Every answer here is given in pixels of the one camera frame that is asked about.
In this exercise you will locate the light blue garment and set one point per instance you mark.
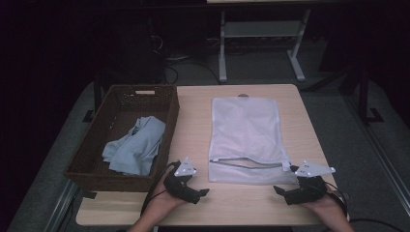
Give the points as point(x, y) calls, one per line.
point(138, 148)

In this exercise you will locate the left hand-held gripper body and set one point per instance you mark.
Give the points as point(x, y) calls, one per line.
point(180, 188)

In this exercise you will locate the metal floor rail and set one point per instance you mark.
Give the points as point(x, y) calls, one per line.
point(386, 174)
point(61, 206)

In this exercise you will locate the white mesh laundry bag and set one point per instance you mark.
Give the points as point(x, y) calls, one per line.
point(245, 129)

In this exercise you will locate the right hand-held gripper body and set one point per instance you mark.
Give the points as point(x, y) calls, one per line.
point(309, 191)

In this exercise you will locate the grey table grommet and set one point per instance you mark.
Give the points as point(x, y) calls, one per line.
point(243, 95)

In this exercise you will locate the brown wicker basket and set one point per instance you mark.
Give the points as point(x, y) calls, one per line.
point(96, 161)

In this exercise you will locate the person's right hand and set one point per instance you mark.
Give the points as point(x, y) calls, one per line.
point(332, 208)

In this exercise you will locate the person's left hand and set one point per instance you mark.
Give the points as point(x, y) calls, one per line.
point(162, 203)

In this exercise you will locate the dark tape strip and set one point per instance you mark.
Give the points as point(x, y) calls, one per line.
point(89, 194)

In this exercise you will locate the white metal desk frame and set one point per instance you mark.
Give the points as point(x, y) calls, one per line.
point(222, 48)

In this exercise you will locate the black metal stand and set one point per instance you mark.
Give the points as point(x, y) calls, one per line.
point(364, 96)
point(96, 96)

